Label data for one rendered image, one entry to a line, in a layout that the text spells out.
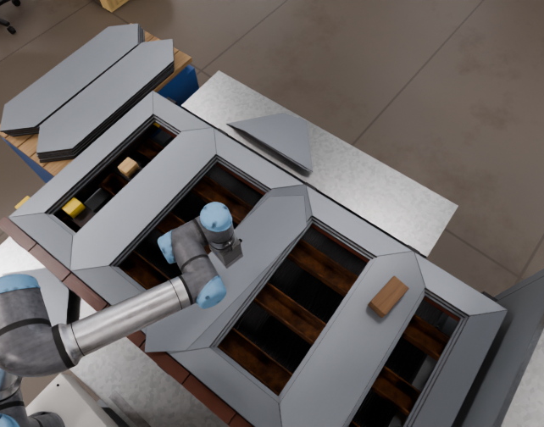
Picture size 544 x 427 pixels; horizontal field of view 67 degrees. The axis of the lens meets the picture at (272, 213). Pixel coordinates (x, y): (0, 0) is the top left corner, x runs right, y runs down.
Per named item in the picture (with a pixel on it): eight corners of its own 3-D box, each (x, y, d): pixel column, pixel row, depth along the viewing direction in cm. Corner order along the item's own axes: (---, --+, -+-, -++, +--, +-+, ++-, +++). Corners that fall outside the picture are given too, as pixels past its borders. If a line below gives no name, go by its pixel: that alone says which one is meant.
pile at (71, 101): (130, 23, 200) (125, 12, 195) (191, 58, 189) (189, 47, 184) (-7, 128, 172) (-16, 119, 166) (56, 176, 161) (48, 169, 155)
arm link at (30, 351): (-10, 396, 74) (230, 283, 93) (-22, 343, 79) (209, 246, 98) (14, 408, 84) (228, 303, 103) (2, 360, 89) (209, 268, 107)
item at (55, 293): (26, 250, 159) (21, 246, 155) (96, 310, 148) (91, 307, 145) (0, 274, 154) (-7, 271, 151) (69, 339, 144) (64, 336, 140)
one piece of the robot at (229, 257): (248, 233, 113) (252, 254, 128) (229, 211, 116) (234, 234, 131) (220, 254, 110) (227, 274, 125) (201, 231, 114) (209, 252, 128)
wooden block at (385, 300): (390, 280, 135) (394, 274, 131) (405, 292, 133) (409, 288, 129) (367, 305, 131) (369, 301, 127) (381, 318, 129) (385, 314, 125)
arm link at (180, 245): (169, 268, 96) (212, 246, 99) (152, 232, 101) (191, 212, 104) (178, 280, 103) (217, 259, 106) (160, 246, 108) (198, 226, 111)
